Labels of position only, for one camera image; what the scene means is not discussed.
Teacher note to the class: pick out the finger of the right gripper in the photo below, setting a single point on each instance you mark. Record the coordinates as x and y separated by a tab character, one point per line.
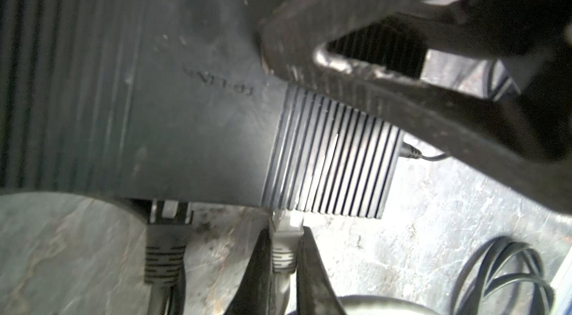
523	141

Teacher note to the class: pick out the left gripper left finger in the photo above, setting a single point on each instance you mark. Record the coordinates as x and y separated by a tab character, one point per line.
254	294

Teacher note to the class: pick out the black ribbed network switch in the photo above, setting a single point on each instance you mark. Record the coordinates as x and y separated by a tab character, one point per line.
167	100

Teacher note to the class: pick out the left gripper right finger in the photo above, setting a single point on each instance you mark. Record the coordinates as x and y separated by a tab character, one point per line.
314	291

